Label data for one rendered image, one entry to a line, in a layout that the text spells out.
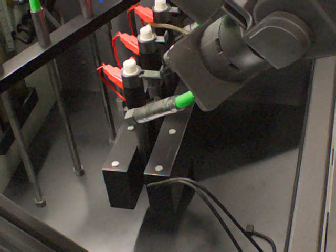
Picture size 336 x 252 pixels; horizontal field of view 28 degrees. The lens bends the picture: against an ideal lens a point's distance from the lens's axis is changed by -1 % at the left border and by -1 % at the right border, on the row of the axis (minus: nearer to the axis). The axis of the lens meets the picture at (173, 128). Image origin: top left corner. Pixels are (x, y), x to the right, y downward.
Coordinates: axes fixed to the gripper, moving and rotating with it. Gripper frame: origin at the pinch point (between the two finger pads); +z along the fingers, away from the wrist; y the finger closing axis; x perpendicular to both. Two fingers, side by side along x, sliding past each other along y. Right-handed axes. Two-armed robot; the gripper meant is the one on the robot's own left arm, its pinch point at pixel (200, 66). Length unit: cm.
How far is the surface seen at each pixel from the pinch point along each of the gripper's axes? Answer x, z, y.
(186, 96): 1.7, 2.4, 2.5
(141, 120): 1.3, 10.6, 6.0
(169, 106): 1.7, 5.0, 3.8
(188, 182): 11.5, 16.7, 4.8
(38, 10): -19.0, 29.7, 4.1
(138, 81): -2.4, 20.3, 1.1
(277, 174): 24.0, 38.6, -12.9
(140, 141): 4.6, 27.8, 4.3
